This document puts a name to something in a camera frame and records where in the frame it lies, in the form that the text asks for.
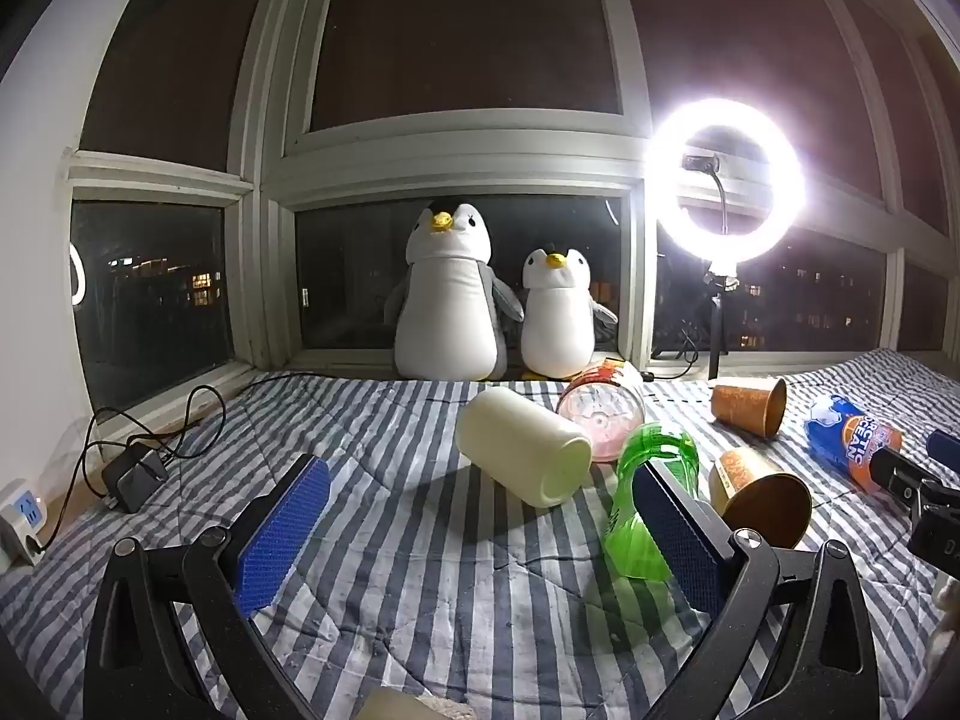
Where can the white power strip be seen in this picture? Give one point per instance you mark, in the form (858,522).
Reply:
(19,521)

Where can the large penguin plush toy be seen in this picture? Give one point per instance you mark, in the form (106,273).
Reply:
(446,300)

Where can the clear bottle with red label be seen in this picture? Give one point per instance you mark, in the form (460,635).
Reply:
(604,409)

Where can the blue and orange drink bottle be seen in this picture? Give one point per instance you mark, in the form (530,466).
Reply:
(851,439)

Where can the cream plastic cup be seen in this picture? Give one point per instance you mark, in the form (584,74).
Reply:
(525,446)

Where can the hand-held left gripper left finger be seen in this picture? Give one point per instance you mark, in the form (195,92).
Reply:
(289,525)

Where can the black tripod stand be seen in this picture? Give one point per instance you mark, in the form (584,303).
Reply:
(716,315)

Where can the small penguin plush toy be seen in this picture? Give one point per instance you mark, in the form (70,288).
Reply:
(559,319)

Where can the black phone holder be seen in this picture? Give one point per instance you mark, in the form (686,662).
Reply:
(709,163)

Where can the black power adapter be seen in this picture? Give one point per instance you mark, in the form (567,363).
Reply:
(135,474)

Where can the cream plastic object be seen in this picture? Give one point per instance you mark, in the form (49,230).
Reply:
(409,706)

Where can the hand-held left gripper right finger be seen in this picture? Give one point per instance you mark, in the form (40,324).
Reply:
(675,540)

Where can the striped blue white blanket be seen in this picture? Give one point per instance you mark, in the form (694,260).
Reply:
(450,577)

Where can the white window frame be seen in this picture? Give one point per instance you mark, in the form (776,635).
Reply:
(450,154)

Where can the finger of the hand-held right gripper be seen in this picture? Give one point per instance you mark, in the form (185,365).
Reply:
(945,445)
(896,471)

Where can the green plastic bottle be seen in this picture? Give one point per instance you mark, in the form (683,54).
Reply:
(649,484)

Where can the brown paper cup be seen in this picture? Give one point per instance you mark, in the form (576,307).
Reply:
(761,499)
(750,405)

